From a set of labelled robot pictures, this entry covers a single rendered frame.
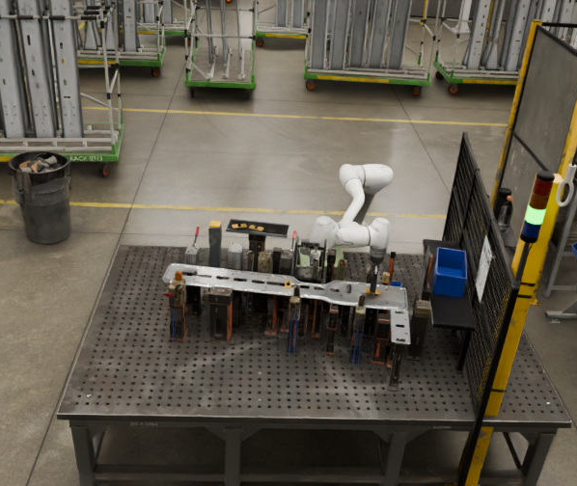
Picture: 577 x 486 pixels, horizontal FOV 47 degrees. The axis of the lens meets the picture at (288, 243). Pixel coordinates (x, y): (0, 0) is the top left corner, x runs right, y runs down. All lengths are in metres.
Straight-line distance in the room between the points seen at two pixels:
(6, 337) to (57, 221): 1.36
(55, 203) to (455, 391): 3.80
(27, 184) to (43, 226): 0.43
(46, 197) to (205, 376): 2.89
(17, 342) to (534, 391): 3.44
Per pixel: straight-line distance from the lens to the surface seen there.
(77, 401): 3.54
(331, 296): 3.69
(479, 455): 3.81
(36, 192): 5.96
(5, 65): 7.57
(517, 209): 6.13
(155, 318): 4.00
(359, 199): 3.74
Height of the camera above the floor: 3.09
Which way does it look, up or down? 30 degrees down
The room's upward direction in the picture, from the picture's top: 4 degrees clockwise
